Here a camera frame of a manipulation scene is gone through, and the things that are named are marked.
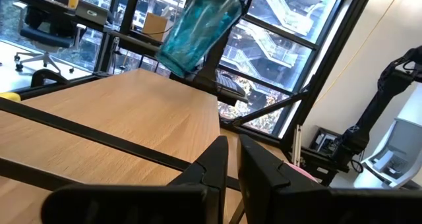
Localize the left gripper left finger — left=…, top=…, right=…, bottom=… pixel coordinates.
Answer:
left=40, top=134, right=229, bottom=224

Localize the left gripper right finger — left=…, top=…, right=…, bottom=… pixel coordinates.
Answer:
left=237, top=134, right=422, bottom=224

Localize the white plastic strip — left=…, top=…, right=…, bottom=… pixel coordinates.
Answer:
left=291, top=124, right=303, bottom=167

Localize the black equipment box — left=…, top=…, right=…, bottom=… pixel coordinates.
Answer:
left=309, top=126, right=340, bottom=155

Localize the black diagonal brace bar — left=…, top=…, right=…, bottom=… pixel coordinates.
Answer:
left=230, top=91, right=313, bottom=128

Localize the black keyboard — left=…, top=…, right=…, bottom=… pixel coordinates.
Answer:
left=216, top=72, right=247, bottom=98

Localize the black monitor stand pole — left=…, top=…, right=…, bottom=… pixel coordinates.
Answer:
left=193, top=26, right=231, bottom=86

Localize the black office desk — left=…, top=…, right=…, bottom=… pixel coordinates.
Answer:
left=0, top=0, right=113, bottom=32
left=98, top=29, right=166, bottom=73

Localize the teal transparent tumbler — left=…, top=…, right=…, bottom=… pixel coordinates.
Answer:
left=154, top=0, right=253, bottom=79

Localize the cardboard box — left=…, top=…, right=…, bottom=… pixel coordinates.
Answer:
left=141, top=12, right=172, bottom=43

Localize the grey laptop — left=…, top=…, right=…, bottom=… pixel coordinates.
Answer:
left=75, top=0, right=109, bottom=26

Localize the yellow cloth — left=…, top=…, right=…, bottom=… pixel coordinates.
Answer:
left=0, top=92, right=22, bottom=103

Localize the black office chair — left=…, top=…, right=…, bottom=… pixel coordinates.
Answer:
left=13, top=5, right=87, bottom=74

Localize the wooden shelf black metal frame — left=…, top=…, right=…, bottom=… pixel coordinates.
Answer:
left=0, top=68, right=222, bottom=165

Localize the black aluminium table frame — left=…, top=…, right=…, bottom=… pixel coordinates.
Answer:
left=0, top=69, right=350, bottom=224

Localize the black window frame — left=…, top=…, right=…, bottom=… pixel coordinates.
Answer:
left=95, top=0, right=377, bottom=149

